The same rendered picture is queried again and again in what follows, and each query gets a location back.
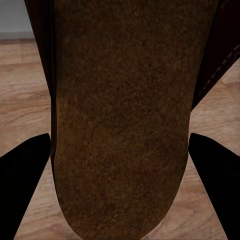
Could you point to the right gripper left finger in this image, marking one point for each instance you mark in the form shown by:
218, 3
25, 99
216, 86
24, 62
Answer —
20, 172

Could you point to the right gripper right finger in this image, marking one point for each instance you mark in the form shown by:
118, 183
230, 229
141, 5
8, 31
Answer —
219, 170

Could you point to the sandal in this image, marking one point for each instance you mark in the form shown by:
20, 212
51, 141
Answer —
124, 77

